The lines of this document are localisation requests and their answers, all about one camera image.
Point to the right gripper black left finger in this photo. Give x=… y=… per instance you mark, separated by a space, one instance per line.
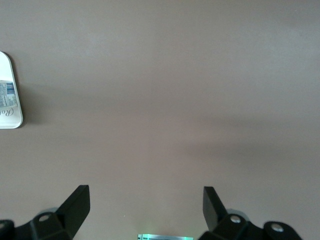
x=62 y=220

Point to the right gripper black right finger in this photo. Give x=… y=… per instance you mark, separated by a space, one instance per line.
x=225 y=227

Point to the cream rabbit print tray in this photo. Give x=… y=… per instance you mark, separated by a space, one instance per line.
x=7 y=67

